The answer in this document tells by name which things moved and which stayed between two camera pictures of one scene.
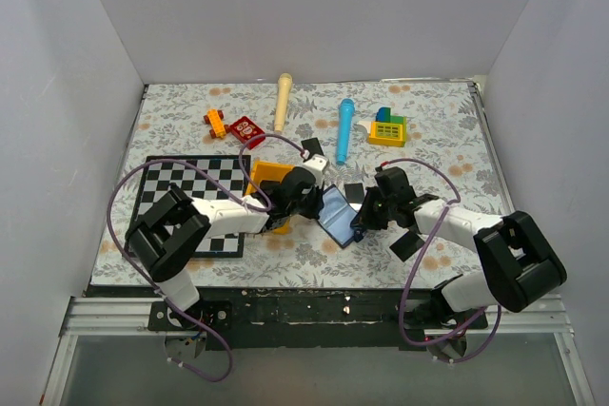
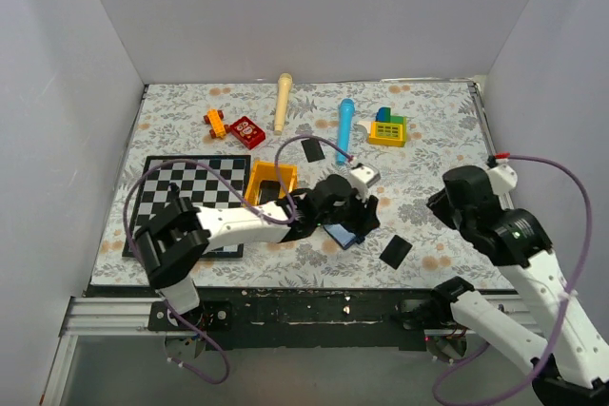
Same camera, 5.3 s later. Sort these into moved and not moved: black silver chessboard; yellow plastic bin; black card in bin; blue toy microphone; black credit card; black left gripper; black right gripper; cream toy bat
Moved: black left gripper; black right gripper
Not moved: black silver chessboard; yellow plastic bin; black credit card; blue toy microphone; cream toy bat; black card in bin
